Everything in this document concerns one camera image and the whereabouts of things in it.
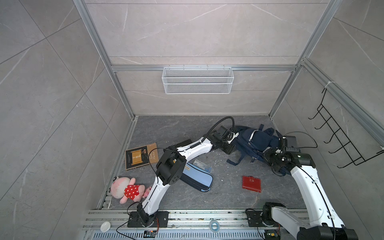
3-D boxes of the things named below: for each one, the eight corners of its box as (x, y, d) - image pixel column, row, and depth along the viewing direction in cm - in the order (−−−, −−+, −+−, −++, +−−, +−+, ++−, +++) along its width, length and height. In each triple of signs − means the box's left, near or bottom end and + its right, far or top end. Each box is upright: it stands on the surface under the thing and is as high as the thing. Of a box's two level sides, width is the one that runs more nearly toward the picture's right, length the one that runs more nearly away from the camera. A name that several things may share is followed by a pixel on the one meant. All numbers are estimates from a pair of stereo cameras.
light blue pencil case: (179, 179, 89) (178, 176, 85) (188, 164, 95) (187, 161, 91) (207, 194, 83) (207, 192, 80) (214, 178, 89) (215, 175, 86)
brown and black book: (126, 170, 92) (125, 168, 91) (126, 152, 101) (125, 150, 99) (159, 161, 96) (158, 160, 95) (156, 144, 105) (155, 143, 103)
